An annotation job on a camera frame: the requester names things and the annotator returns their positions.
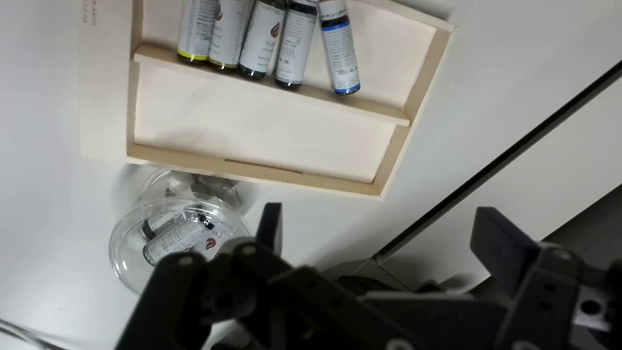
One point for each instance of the small bottle green cap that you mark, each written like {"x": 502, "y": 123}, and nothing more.
{"x": 228, "y": 32}

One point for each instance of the clear glass bowl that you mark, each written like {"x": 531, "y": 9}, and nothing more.
{"x": 129, "y": 254}

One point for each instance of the small bottle yellow cap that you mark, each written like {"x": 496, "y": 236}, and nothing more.
{"x": 195, "y": 30}

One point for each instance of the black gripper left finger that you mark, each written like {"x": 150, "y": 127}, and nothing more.
{"x": 187, "y": 304}

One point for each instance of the small bottle dark cap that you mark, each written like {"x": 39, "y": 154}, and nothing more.
{"x": 294, "y": 46}
{"x": 261, "y": 40}

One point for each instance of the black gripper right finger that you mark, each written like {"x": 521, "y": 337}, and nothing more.
{"x": 551, "y": 298}

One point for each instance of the light wooden tray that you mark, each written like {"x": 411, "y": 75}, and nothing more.
{"x": 259, "y": 127}

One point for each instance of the small bottle blue cap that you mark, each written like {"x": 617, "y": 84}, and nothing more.
{"x": 339, "y": 49}

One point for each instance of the small bottle black cap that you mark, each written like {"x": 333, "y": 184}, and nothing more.
{"x": 175, "y": 236}

